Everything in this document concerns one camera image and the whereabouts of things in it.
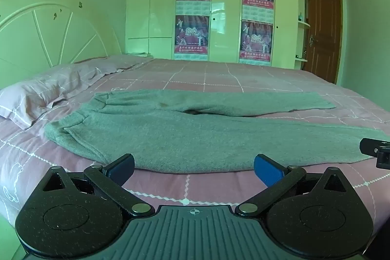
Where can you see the white corner shelf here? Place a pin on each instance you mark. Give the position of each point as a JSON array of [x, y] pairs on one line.
[[303, 24]]

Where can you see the white curved headboard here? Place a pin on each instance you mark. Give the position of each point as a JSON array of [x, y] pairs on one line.
[[45, 34]]

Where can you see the pink pillow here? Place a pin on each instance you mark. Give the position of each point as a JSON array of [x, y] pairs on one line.
[[36, 92]]

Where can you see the brown wooden door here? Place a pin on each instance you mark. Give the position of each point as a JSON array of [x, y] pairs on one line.
[[324, 28]]

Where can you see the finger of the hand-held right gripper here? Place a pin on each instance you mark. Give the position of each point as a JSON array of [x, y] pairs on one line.
[[370, 146]]

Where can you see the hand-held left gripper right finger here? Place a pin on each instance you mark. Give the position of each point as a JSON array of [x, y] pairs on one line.
[[268, 170]]

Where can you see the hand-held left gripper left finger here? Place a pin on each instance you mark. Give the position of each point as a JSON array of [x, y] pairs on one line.
[[122, 169]]

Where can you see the bed with pink checked sheet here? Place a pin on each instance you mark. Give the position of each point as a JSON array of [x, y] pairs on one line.
[[243, 80]]

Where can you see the grey-green pants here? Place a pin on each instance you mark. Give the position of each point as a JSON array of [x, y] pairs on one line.
[[182, 138]]

